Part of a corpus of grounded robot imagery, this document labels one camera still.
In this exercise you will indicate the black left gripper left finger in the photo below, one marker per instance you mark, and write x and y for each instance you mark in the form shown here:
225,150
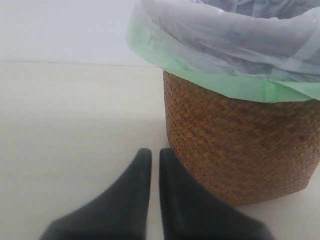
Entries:
119,213

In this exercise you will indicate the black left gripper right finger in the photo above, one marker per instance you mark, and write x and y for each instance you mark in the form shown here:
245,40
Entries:
190,212

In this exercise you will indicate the woven wicker waste basket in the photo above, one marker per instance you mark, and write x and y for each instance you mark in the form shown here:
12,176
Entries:
241,151

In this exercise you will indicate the white green plastic bin liner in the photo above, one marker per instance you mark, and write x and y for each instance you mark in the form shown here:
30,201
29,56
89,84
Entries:
265,51

